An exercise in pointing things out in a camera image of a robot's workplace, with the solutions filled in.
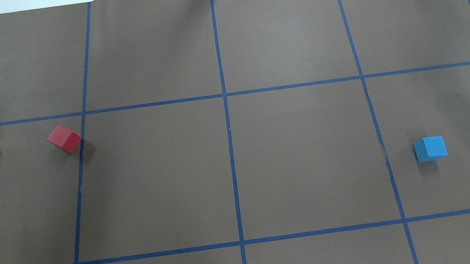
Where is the blue wooden cube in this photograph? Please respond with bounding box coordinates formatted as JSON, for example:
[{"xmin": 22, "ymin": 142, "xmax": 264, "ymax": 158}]
[{"xmin": 413, "ymin": 136, "xmax": 448, "ymax": 163}]

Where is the red wooden cube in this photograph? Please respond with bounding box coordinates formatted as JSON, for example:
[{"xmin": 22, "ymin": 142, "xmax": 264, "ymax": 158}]
[{"xmin": 47, "ymin": 125, "xmax": 82, "ymax": 154}]

